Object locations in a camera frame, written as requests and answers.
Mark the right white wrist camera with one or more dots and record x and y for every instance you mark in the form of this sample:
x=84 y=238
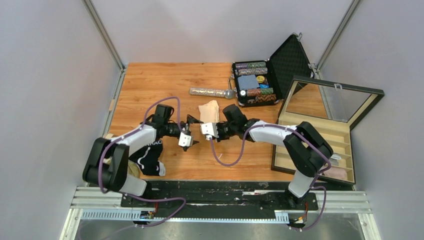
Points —
x=209 y=130

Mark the cream boxer underwear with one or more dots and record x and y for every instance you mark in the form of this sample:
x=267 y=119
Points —
x=209 y=112

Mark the pink rolled underwear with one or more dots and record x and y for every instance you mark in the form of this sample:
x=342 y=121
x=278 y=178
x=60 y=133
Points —
x=337 y=173

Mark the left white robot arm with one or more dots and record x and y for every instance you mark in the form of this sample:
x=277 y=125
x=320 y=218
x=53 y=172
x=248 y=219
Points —
x=108 y=160

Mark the black poker chip case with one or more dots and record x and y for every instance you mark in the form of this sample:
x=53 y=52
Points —
x=267 y=82

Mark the wooden compartment display box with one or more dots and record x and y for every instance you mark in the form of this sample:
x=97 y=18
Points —
x=334 y=109

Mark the rhinestone silver microphone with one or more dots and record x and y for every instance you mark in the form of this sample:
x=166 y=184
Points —
x=210 y=92

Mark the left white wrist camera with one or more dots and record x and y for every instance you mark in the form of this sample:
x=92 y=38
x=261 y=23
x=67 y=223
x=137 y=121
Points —
x=185 y=138

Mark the grey rolled underwear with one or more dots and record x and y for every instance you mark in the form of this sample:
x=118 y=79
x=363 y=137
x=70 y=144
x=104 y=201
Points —
x=335 y=158

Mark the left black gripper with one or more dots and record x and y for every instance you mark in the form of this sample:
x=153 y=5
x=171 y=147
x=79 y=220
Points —
x=190 y=120

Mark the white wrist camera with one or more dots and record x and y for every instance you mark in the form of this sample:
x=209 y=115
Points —
x=209 y=130
x=185 y=138

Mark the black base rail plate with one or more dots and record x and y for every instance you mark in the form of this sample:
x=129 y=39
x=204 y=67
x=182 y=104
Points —
x=220 y=199

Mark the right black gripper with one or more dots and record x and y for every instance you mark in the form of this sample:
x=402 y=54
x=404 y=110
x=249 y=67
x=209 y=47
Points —
x=220 y=138

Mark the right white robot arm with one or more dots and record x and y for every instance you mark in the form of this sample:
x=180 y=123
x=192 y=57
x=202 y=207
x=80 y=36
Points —
x=308 y=150

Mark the black Junhao underwear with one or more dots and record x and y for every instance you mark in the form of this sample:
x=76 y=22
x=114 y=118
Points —
x=148 y=161

